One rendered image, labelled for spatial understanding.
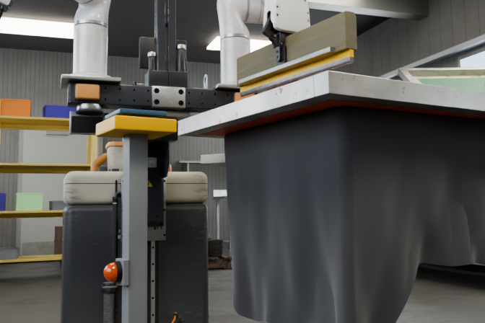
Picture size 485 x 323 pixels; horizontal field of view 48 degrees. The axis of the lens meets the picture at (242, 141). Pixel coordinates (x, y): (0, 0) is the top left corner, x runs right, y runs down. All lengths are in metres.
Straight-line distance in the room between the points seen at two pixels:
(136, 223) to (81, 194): 0.98
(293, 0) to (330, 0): 5.74
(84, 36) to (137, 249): 0.72
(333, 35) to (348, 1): 6.00
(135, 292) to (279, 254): 0.30
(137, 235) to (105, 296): 0.94
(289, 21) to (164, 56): 0.56
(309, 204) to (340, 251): 0.12
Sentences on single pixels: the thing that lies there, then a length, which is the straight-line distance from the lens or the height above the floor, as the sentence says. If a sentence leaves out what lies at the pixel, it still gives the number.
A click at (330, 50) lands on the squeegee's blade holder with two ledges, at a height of 1.07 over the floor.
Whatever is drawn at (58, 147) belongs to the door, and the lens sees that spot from 9.71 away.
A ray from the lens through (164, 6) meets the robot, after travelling 1.73.
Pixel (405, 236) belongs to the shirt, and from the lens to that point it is 1.09.
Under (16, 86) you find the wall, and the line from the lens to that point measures 9.93.
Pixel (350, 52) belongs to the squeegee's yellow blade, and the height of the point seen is 1.06.
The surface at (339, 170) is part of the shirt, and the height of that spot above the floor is 0.84.
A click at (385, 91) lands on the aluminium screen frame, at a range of 0.98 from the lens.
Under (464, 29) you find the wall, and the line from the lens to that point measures 7.17.
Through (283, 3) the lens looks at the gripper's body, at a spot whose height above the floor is 1.21.
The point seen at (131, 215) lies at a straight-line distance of 1.12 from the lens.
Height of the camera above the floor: 0.78
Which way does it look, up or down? 7 degrees up
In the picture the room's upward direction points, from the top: 1 degrees counter-clockwise
